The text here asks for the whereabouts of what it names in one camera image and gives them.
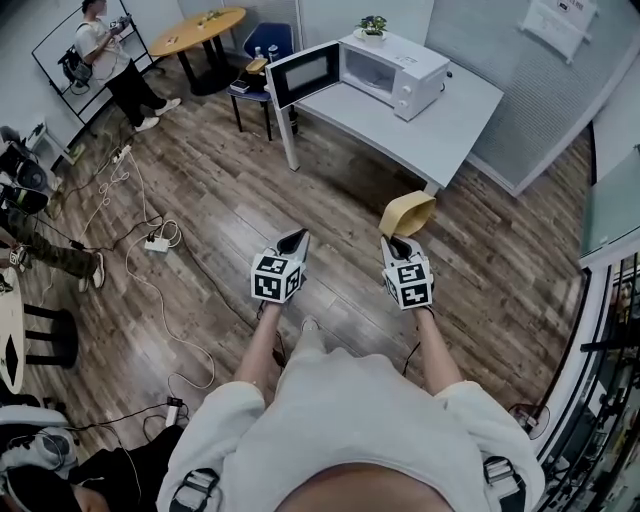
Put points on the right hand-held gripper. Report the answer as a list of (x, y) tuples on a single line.
[(410, 285)]

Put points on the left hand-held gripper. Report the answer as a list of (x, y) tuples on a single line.
[(272, 280)]

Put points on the tan food container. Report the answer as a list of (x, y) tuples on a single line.
[(407, 212)]

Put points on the white microwave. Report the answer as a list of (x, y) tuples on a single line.
[(400, 75)]

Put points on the person's left forearm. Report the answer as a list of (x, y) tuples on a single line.
[(257, 345)]

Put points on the person's right forearm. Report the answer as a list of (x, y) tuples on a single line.
[(437, 350)]

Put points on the person's shoe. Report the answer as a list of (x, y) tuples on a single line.
[(309, 323)]

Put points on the white rectangular table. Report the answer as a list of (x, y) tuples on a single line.
[(400, 135)]

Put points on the white square power strip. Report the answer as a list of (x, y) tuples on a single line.
[(157, 244)]

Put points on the black box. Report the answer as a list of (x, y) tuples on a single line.
[(239, 86)]

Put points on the yellow lunch box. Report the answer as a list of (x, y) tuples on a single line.
[(256, 65)]

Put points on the person's white shirt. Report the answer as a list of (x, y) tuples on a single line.
[(350, 425)]

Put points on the dark drink bottle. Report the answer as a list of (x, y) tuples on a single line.
[(273, 53)]

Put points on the white long power strip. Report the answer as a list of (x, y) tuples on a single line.
[(122, 153)]

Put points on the blue chair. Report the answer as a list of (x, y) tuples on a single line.
[(267, 42)]

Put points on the power strip with black plug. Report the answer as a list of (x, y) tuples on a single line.
[(173, 411)]

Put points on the small potted plant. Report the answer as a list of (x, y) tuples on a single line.
[(372, 25)]

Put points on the round wooden table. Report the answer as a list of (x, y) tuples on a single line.
[(200, 30)]

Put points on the black stool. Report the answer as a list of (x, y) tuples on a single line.
[(52, 335)]

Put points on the white round table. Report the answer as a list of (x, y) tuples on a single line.
[(10, 325)]

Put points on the grey backpack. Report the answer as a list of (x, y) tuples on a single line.
[(35, 445)]

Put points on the black frame whiteboard stand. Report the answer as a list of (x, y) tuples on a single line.
[(50, 55)]

